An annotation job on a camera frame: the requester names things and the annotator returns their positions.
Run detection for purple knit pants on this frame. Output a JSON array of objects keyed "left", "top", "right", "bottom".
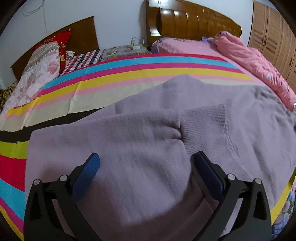
[{"left": 25, "top": 75, "right": 295, "bottom": 240}]

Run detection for leopard print blanket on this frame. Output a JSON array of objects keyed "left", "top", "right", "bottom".
[{"left": 1, "top": 81, "right": 18, "bottom": 113}]

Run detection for rainbow striped blanket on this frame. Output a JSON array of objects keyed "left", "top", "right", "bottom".
[{"left": 1, "top": 54, "right": 293, "bottom": 240}]

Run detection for pink crumpled comforter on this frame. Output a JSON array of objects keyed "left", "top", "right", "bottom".
[{"left": 213, "top": 31, "right": 295, "bottom": 111}]

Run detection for pink floral quilt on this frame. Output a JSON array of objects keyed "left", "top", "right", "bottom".
[{"left": 1, "top": 41, "right": 60, "bottom": 118}]

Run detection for red checkered bed sheet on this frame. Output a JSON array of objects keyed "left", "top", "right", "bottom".
[{"left": 60, "top": 49, "right": 101, "bottom": 76}]

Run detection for pink bed sheet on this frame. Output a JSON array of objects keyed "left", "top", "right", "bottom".
[{"left": 150, "top": 38, "right": 264, "bottom": 85}]

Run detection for red embroidered pillow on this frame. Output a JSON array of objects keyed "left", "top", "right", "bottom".
[{"left": 34, "top": 29, "right": 71, "bottom": 73}]

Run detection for bedside table with floral cover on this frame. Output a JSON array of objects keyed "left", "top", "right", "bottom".
[{"left": 100, "top": 44, "right": 150, "bottom": 62}]

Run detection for dark wooden headboard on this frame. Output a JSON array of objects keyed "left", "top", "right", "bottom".
[{"left": 11, "top": 16, "right": 99, "bottom": 81}]

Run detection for wooden louvered wardrobe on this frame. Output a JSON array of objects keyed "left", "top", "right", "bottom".
[{"left": 248, "top": 1, "right": 296, "bottom": 90}]

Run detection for white power strip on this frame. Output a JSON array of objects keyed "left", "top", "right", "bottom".
[{"left": 131, "top": 37, "right": 140, "bottom": 50}]

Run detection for glossy brown wooden headboard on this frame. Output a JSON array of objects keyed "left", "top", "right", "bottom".
[{"left": 145, "top": 0, "right": 242, "bottom": 49}]

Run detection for hanging wall cable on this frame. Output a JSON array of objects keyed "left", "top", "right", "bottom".
[{"left": 21, "top": 0, "right": 49, "bottom": 35}]

